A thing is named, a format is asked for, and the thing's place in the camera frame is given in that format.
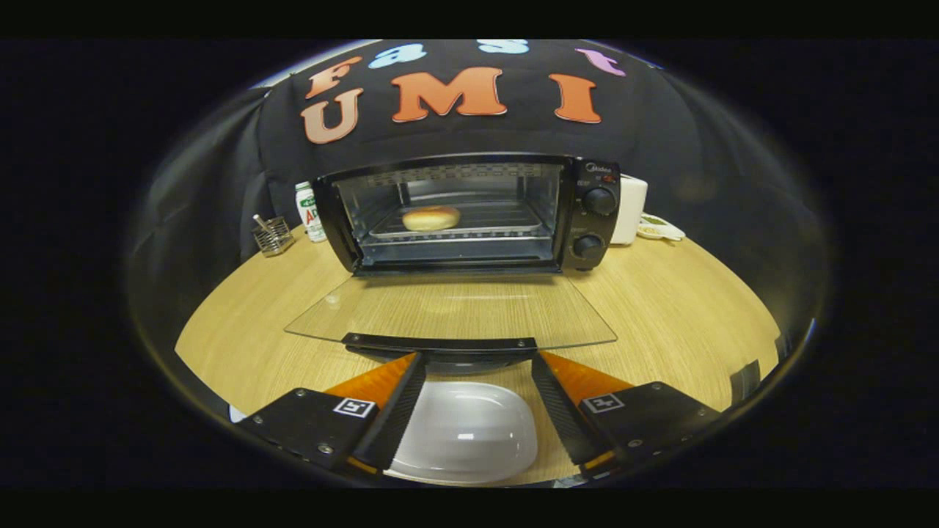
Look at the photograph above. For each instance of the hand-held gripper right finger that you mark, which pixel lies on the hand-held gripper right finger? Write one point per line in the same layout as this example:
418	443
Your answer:
561	411

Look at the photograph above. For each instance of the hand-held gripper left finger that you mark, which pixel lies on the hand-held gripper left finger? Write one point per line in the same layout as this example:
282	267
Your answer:
396	418

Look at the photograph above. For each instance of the glass toaster oven door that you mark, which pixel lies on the glass toaster oven door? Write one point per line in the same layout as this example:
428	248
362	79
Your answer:
440	343

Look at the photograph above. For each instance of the black toaster oven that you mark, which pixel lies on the black toaster oven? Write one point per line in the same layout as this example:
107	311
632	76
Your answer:
598	220

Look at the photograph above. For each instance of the sugared donut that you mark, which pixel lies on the sugared donut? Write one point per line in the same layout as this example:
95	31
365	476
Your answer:
431	218

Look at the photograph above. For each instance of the white square plate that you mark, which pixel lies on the white square plate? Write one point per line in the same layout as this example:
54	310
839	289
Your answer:
469	433

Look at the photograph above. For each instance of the white paper sheet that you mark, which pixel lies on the white paper sheet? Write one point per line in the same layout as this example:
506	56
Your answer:
236	415

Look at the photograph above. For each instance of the dark chair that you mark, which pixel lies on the dark chair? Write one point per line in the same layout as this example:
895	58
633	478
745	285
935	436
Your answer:
744	381

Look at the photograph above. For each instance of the white boxy appliance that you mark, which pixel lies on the white boxy appliance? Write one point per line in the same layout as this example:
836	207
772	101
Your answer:
631	209

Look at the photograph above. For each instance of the clear glass holder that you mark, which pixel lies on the clear glass holder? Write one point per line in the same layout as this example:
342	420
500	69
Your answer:
273	236

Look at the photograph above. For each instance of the white bottle green label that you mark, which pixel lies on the white bottle green label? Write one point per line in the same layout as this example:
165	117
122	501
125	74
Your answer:
311	213

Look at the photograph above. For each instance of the black backdrop cloth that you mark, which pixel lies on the black backdrop cloth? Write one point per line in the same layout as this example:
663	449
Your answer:
697	147

